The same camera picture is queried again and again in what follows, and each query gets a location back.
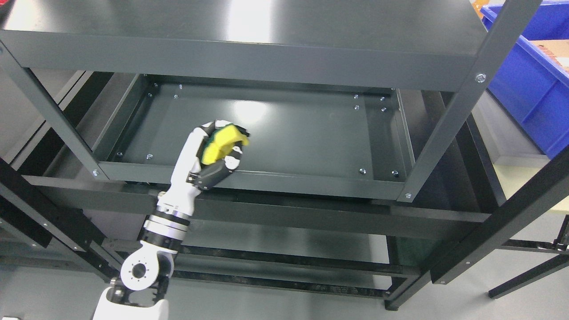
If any blue plastic bin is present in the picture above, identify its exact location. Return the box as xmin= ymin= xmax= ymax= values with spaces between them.
xmin=489 ymin=0 xmax=569 ymax=159

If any black metal shelf rack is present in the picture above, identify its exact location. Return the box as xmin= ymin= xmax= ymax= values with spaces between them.
xmin=1 ymin=0 xmax=568 ymax=310

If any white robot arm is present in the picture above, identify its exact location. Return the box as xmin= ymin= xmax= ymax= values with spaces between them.
xmin=92 ymin=205 xmax=193 ymax=320

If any green yellow sponge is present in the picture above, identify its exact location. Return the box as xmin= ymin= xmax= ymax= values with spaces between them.
xmin=200 ymin=122 xmax=250 ymax=165

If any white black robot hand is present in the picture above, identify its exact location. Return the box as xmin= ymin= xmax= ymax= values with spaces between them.
xmin=157 ymin=120 xmax=250 ymax=216

